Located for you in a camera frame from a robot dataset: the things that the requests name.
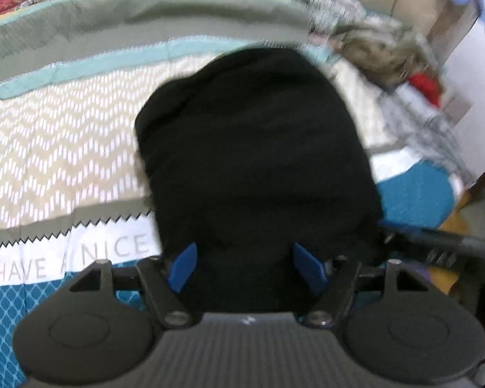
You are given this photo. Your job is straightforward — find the black pants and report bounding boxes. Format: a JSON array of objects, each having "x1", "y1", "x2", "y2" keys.
[{"x1": 134, "y1": 48, "x2": 385, "y2": 317}]

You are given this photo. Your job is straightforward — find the camouflage cloth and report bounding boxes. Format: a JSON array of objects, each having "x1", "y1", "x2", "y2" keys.
[{"x1": 335, "y1": 21, "x2": 442, "y2": 92}]

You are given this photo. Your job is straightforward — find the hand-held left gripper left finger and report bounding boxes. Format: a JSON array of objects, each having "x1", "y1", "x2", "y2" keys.
[{"x1": 69, "y1": 242, "x2": 199, "y2": 329}]

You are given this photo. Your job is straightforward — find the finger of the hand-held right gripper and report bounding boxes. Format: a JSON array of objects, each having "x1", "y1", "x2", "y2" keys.
[{"x1": 378, "y1": 220, "x2": 485, "y2": 268}]

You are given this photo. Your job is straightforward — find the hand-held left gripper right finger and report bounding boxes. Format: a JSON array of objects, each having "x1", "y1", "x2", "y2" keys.
[{"x1": 293, "y1": 242, "x2": 430, "y2": 329}]

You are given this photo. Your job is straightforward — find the teal grey patterned bed sheet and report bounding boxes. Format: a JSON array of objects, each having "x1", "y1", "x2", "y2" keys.
[{"x1": 0, "y1": 0, "x2": 466, "y2": 388}]

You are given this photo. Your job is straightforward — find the red cloth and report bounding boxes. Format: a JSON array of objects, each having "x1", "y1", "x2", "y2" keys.
[{"x1": 407, "y1": 72, "x2": 444, "y2": 109}]

